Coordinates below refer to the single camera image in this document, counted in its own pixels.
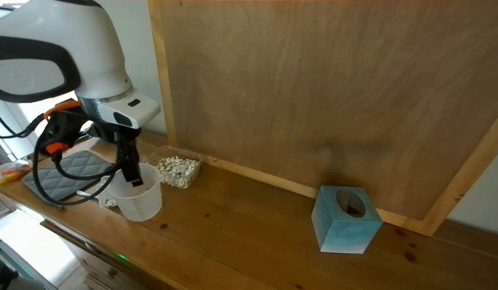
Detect large wooden board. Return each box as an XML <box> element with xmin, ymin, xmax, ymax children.
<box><xmin>147</xmin><ymin>0</ymin><xmax>498</xmax><ymax>237</ymax></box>

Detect translucent plastic measuring jug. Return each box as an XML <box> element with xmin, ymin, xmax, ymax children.
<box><xmin>97</xmin><ymin>160</ymin><xmax>165</xmax><ymax>224</ymax></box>

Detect teal tissue box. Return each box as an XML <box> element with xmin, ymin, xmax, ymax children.
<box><xmin>310</xmin><ymin>184</ymin><xmax>386</xmax><ymax>256</ymax></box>

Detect white pumpkin seeds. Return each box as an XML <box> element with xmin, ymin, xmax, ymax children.
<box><xmin>157</xmin><ymin>155</ymin><xmax>200</xmax><ymax>189</ymax></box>

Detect metal spoon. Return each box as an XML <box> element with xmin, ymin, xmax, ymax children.
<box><xmin>75</xmin><ymin>187</ymin><xmax>109</xmax><ymax>202</ymax></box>

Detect orange yellow packet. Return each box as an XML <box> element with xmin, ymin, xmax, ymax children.
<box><xmin>0</xmin><ymin>161</ymin><xmax>33</xmax><ymax>187</ymax></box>

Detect grey quilted pot holder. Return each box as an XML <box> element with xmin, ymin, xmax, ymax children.
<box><xmin>22</xmin><ymin>149</ymin><xmax>117</xmax><ymax>203</ymax></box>

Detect clear plastic tray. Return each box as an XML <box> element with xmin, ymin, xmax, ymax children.
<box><xmin>150</xmin><ymin>152</ymin><xmax>204</xmax><ymax>190</ymax></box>

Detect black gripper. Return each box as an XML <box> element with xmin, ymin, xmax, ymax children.
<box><xmin>91</xmin><ymin>121</ymin><xmax>146</xmax><ymax>189</ymax></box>

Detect black orange wrist camera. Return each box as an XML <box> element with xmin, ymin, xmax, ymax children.
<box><xmin>42</xmin><ymin>99</ymin><xmax>97</xmax><ymax>158</ymax></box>

